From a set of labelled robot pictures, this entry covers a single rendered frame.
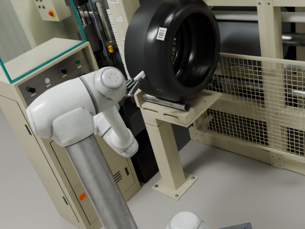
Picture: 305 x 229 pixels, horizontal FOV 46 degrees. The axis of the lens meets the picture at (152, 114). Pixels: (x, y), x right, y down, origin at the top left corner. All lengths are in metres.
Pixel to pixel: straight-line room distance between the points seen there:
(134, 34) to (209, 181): 1.41
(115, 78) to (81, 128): 0.18
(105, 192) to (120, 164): 1.54
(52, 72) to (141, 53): 0.62
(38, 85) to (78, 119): 1.13
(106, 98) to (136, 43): 0.80
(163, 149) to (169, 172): 0.23
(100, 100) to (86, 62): 1.27
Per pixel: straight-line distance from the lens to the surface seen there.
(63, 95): 1.09
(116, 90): 1.08
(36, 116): 1.09
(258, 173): 2.86
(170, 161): 2.65
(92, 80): 1.11
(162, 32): 1.79
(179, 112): 2.06
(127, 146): 1.64
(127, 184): 2.81
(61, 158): 2.34
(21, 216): 3.25
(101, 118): 1.66
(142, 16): 1.92
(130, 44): 1.90
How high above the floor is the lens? 1.96
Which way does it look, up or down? 31 degrees down
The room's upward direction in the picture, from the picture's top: 16 degrees counter-clockwise
